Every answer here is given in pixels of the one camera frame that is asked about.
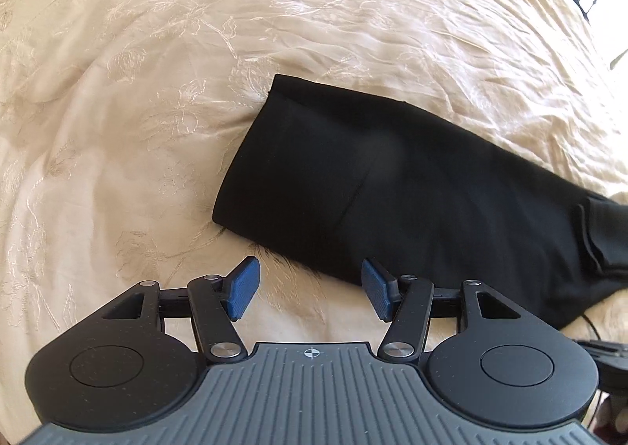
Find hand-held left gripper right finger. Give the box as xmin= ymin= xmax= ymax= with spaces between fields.
xmin=361 ymin=257 xmax=525 ymax=361

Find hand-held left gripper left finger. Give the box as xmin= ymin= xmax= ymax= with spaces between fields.
xmin=100 ymin=256 xmax=261 ymax=361

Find black pants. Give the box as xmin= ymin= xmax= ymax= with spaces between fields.
xmin=212 ymin=73 xmax=628 ymax=328

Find cream embroidered bedspread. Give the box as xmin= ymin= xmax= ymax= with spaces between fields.
xmin=0 ymin=0 xmax=628 ymax=352

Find black cable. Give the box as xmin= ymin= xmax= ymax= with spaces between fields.
xmin=581 ymin=311 xmax=603 ymax=342

